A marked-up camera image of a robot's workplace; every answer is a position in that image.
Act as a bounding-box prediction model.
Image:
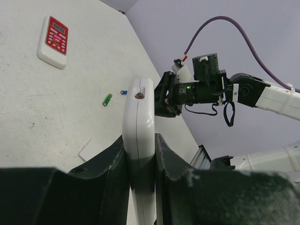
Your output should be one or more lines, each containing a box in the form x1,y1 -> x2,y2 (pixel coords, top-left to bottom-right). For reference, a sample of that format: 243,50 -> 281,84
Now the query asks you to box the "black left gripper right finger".
155,133 -> 300,225

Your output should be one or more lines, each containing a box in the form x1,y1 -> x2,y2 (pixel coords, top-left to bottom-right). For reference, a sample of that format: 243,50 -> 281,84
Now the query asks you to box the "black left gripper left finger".
0,137 -> 129,225

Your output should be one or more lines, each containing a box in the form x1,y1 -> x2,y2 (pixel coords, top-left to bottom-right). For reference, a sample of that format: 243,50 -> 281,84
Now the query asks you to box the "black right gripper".
154,53 -> 233,117

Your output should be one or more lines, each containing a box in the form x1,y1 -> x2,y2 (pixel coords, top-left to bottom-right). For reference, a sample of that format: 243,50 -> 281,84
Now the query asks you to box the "grey white remote control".
122,78 -> 155,225

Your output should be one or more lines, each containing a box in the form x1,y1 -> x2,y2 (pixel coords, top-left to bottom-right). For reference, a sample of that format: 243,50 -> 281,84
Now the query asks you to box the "blue battery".
120,90 -> 128,95

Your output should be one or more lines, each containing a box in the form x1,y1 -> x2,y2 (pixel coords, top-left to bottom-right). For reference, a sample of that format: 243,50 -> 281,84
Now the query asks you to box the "red white remote control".
37,15 -> 69,69

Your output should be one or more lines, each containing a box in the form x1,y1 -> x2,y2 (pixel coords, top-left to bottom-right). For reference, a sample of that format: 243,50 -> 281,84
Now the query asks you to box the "small white battery cover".
78,139 -> 104,162

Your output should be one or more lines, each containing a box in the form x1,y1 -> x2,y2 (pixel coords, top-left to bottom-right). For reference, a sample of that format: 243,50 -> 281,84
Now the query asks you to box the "green battery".
102,93 -> 113,107

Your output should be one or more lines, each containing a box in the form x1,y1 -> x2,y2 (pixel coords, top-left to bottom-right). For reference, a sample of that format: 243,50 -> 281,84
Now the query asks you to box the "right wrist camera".
172,53 -> 191,83

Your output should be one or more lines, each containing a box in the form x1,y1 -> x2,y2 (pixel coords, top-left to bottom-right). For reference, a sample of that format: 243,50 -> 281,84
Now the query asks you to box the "aluminium table frame rail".
190,145 -> 211,170

